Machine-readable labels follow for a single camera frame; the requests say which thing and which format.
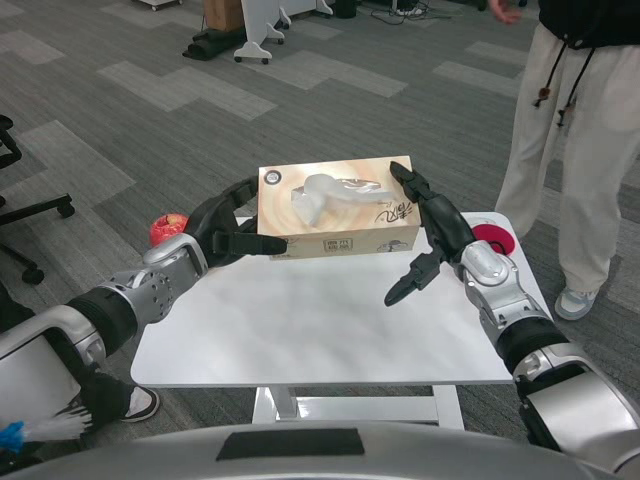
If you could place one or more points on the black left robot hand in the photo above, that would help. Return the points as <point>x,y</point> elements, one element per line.
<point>215,225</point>

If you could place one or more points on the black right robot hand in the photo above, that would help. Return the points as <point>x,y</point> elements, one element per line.
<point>447,225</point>

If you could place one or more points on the beige cardboard tissue box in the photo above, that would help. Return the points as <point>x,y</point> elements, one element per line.
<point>350,225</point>

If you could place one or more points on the white tissue sheet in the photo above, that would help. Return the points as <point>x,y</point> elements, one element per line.
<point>325,190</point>

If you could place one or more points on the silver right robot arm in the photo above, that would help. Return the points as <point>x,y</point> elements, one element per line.
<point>500,280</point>

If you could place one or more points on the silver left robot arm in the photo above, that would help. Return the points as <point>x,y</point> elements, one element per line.
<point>125,295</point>

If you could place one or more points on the brown cardboard box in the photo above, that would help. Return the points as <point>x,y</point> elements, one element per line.
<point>222,12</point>

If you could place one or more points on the red plastic cup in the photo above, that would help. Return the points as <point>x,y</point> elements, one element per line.
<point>492,232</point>

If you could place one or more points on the red apple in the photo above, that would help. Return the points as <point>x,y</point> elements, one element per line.
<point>165,227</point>

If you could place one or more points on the person in beige trousers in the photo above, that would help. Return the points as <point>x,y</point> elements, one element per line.
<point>550,125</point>

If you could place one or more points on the black floor bag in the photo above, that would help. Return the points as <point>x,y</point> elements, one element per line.
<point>212,45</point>

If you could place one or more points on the black office chair base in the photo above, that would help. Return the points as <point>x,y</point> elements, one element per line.
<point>30,210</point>

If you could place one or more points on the black white sneaker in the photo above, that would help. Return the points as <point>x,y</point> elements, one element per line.
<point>142,405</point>

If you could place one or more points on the white wheeled partition panel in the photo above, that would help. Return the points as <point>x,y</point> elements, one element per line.
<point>323,6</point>
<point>257,22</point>

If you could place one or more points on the white cabinet on castors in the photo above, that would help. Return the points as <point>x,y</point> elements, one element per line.
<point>157,3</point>

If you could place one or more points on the black waste bin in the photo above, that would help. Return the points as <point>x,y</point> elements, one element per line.
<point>345,9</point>

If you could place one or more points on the silver robot chest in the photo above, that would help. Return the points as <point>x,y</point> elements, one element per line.
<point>150,460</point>

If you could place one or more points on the blue white bristle bundle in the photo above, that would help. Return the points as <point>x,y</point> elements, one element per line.
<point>50,427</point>

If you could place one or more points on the white table frame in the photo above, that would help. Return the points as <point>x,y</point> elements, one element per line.
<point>360,411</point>

